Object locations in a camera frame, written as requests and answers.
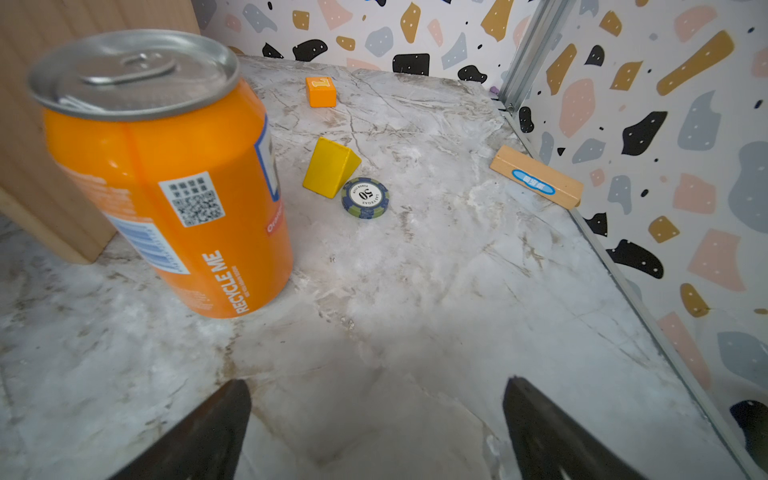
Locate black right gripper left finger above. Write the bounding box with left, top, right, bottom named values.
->
left=112, top=379, right=251, bottom=479

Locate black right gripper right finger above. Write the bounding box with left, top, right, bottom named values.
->
left=503, top=376, right=643, bottom=479

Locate tan wooden rectangular block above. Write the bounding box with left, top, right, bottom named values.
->
left=490, top=145, right=584, bottom=210

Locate orange soda can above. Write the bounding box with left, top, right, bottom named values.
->
left=28, top=29, right=293, bottom=319

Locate blue poker chip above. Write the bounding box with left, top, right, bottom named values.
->
left=341, top=177, right=390, bottom=219

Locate yellow wooden wedge block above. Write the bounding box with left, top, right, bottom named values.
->
left=303, top=138, right=361, bottom=199

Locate wooden shelf unit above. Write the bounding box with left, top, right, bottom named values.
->
left=0, top=0, right=201, bottom=265

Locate orange toy cube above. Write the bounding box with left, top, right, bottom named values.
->
left=305, top=77, right=337, bottom=108

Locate aluminium corner frame post right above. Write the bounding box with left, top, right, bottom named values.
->
left=499, top=0, right=574, bottom=114

